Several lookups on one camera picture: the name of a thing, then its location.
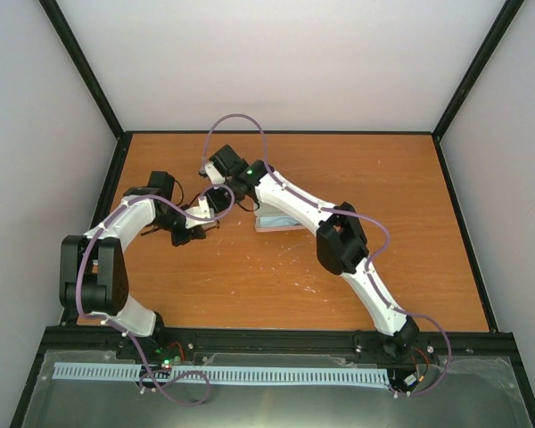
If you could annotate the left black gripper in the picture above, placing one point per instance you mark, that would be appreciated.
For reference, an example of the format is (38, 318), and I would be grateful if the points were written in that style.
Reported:
(196, 232)

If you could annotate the pink glasses case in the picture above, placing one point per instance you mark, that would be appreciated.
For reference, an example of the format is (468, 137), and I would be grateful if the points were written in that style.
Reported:
(268, 210)

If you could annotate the light blue cleaning cloth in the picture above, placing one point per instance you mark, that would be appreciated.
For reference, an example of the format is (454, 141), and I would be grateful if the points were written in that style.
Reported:
(277, 221)

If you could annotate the black thin-frame sunglasses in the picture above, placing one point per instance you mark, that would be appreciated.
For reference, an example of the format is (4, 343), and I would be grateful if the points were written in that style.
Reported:
(210, 204)

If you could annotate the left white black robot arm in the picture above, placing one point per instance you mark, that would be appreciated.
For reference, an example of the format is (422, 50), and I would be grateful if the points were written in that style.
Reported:
(94, 282)

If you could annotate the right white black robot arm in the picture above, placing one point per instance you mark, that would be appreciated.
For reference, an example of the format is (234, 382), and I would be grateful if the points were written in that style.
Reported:
(341, 243)

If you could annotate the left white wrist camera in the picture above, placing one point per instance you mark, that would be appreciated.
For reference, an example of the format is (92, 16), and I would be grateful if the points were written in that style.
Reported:
(200, 213)

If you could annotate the left black frame post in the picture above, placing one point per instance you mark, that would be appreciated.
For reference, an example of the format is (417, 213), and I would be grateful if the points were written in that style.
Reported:
(62, 28)

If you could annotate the black frame post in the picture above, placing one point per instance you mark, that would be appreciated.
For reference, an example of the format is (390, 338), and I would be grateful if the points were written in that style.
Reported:
(489, 44)
(62, 28)

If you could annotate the light blue slotted cable duct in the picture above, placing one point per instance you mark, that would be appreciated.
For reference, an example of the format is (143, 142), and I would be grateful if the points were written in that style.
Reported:
(232, 375)

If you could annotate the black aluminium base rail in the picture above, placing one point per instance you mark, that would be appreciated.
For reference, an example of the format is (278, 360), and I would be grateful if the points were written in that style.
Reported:
(196, 344)

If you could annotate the right black frame post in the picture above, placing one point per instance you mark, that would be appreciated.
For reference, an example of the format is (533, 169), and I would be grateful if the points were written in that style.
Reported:
(489, 44)

